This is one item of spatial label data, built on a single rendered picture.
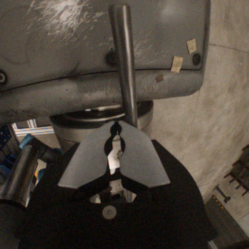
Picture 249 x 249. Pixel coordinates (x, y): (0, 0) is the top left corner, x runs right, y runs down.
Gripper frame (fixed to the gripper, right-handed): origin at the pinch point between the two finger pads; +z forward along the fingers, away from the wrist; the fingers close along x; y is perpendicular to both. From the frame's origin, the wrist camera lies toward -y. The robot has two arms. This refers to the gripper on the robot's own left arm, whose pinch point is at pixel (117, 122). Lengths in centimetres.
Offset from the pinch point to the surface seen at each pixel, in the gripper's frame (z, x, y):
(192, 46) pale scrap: 9.8, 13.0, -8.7
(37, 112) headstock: 4.8, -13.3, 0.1
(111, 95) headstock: 7.2, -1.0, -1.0
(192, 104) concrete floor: 168, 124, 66
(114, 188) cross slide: 34, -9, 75
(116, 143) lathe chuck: 8.4, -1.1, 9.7
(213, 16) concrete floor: 173, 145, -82
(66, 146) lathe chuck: 9.5, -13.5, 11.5
